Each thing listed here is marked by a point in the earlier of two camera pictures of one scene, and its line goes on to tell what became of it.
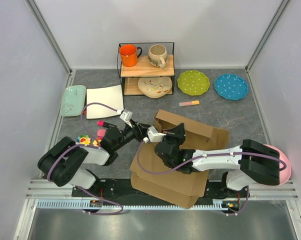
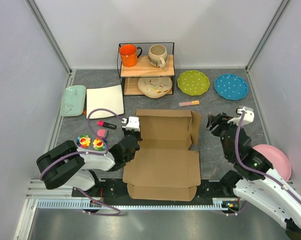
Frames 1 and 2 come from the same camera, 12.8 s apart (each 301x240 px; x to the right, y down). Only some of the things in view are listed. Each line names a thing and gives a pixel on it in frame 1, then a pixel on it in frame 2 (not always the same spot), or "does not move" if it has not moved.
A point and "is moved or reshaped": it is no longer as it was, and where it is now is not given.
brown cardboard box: x=181 y=188 is moved or reshaped
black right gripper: x=177 y=132 to x=220 y=119
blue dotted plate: x=231 y=87 does not move
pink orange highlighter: x=190 y=103 does not move
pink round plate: x=285 y=175 does not move
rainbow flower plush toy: x=84 y=139 does not move
